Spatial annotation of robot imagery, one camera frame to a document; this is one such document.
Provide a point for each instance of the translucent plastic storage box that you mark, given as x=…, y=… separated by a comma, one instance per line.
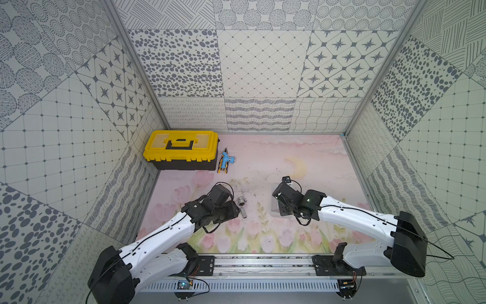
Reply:
x=274, y=208

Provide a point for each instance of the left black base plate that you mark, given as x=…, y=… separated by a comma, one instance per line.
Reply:
x=200, y=266

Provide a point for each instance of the small green circuit board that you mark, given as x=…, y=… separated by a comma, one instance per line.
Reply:
x=184, y=285

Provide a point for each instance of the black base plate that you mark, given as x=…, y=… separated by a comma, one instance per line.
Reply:
x=324, y=265
x=200, y=266

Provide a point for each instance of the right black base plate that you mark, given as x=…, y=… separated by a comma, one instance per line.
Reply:
x=324, y=265

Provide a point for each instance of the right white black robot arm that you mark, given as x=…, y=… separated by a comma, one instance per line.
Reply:
x=398, y=240

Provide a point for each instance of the yellow black toolbox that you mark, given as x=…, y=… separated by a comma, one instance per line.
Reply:
x=182, y=150

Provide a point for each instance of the blue yellow hand tool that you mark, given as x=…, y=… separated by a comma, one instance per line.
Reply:
x=225, y=161

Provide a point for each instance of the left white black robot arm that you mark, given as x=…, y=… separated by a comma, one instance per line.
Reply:
x=119, y=274

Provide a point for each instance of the aluminium mounting rail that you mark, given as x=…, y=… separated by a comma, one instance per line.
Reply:
x=281, y=266

